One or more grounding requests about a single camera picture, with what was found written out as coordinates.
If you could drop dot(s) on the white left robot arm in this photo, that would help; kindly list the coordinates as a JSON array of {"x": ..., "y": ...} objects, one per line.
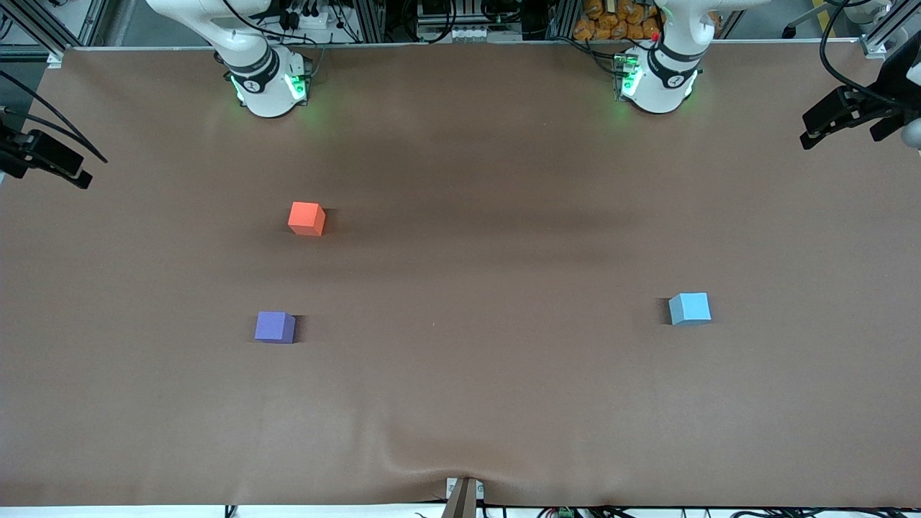
[{"x": 669, "y": 72}]

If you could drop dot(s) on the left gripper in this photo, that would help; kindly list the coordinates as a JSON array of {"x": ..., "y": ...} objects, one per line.
[{"x": 889, "y": 96}]

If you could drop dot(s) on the brown post with white bracket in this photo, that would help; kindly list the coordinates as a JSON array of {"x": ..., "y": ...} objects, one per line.
[{"x": 462, "y": 498}]

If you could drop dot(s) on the brown table cloth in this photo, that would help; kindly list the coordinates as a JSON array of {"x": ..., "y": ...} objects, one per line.
[{"x": 460, "y": 360}]

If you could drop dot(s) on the bag of orange items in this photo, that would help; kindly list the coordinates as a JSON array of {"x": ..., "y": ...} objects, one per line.
[{"x": 611, "y": 20}]

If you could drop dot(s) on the green terminal connector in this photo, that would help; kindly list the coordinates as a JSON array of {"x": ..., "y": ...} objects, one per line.
[{"x": 565, "y": 513}]

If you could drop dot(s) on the aluminium frame profile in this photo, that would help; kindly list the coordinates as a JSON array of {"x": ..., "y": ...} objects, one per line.
[{"x": 43, "y": 29}]

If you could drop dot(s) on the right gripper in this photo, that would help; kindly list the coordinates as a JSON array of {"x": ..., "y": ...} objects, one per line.
[{"x": 16, "y": 152}]

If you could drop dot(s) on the orange foam block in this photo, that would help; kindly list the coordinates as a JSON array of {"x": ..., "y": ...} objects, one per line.
[{"x": 306, "y": 218}]

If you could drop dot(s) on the light blue foam block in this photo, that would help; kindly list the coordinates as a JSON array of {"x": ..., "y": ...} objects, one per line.
[{"x": 689, "y": 309}]

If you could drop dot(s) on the power strip with black plugs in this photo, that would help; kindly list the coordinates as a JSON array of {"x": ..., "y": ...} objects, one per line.
[{"x": 309, "y": 18}]

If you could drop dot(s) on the purple foam block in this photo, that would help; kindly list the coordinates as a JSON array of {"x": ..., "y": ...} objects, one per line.
[{"x": 273, "y": 327}]

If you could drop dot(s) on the white power strip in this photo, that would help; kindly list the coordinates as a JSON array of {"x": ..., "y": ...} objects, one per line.
[{"x": 460, "y": 34}]

